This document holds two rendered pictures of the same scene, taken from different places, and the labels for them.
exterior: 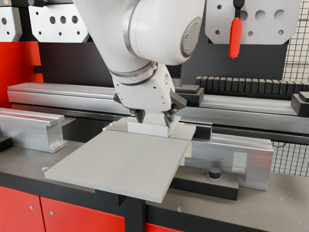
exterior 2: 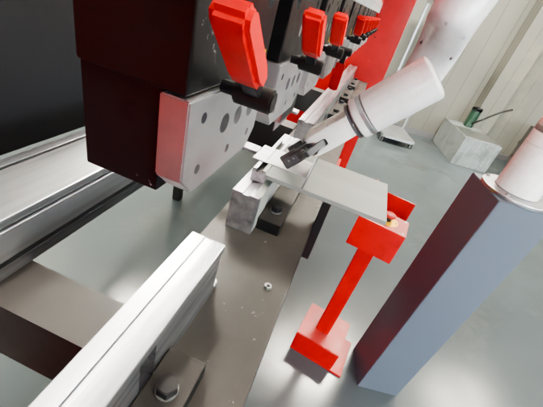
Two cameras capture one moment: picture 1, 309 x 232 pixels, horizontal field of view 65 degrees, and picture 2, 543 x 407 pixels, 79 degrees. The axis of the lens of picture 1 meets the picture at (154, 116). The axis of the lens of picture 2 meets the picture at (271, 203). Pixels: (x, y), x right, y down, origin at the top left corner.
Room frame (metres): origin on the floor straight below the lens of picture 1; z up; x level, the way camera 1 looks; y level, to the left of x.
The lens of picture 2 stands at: (0.63, 0.68, 1.33)
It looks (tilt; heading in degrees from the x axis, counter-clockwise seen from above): 33 degrees down; 260
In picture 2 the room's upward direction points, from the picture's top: 17 degrees clockwise
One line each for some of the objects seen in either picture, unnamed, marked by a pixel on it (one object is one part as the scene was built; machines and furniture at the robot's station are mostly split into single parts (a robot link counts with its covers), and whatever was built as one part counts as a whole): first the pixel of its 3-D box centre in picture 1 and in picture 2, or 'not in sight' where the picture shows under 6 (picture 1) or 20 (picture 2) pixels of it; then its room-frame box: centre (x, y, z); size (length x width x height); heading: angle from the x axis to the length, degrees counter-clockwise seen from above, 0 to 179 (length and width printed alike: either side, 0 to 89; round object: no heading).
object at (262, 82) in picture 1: (248, 85); not in sight; (0.86, -0.34, 1.02); 0.37 x 0.06 x 0.04; 71
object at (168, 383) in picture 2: not in sight; (167, 386); (0.65, 0.48, 0.91); 0.03 x 0.03 x 0.02
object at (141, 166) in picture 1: (135, 146); (330, 181); (0.41, 0.03, 1.00); 0.26 x 0.18 x 0.01; 161
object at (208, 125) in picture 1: (168, 126); (271, 159); (0.54, -0.03, 0.99); 0.20 x 0.03 x 0.03; 71
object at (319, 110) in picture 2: not in sight; (335, 91); (0.15, -1.21, 0.92); 1.68 x 0.06 x 0.10; 71
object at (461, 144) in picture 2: not in sight; (477, 132); (-2.49, -3.53, 0.38); 0.79 x 0.63 x 0.77; 83
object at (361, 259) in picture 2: not in sight; (345, 287); (0.08, -0.25, 0.39); 0.06 x 0.06 x 0.54; 63
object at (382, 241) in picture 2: not in sight; (383, 220); (0.08, -0.25, 0.75); 0.20 x 0.16 x 0.18; 63
